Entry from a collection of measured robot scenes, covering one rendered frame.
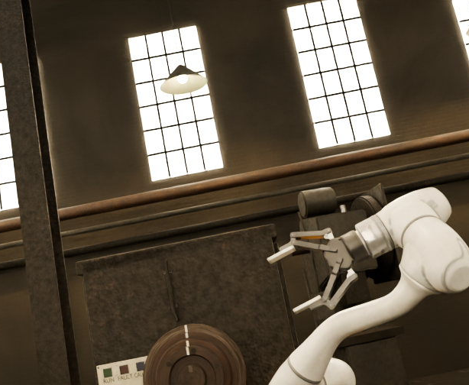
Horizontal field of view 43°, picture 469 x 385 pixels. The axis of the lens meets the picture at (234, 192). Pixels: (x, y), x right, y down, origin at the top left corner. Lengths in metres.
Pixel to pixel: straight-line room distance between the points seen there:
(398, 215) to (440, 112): 8.50
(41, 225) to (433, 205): 4.69
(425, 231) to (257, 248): 1.75
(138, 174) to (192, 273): 6.41
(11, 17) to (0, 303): 4.71
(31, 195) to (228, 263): 3.18
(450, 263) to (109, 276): 2.09
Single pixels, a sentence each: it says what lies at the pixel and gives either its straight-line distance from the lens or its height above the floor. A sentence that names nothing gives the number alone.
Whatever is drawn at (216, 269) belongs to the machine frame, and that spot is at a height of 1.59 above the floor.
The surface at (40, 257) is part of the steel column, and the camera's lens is 5.69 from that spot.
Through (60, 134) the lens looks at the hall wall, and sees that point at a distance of 9.79.
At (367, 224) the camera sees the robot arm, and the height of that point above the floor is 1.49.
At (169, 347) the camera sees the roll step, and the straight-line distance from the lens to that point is 2.80.
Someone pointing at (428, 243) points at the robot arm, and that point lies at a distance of 1.27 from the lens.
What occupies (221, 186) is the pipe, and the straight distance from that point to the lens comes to 8.36.
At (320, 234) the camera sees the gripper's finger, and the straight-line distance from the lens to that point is 1.41.
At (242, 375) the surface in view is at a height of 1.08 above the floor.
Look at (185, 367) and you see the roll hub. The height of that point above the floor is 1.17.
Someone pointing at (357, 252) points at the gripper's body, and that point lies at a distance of 1.38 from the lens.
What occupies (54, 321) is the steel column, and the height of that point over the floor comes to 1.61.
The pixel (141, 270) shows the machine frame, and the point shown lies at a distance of 3.00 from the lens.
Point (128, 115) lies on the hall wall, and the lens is 9.60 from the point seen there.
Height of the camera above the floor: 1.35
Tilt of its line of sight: 12 degrees up
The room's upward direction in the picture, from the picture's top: 11 degrees counter-clockwise
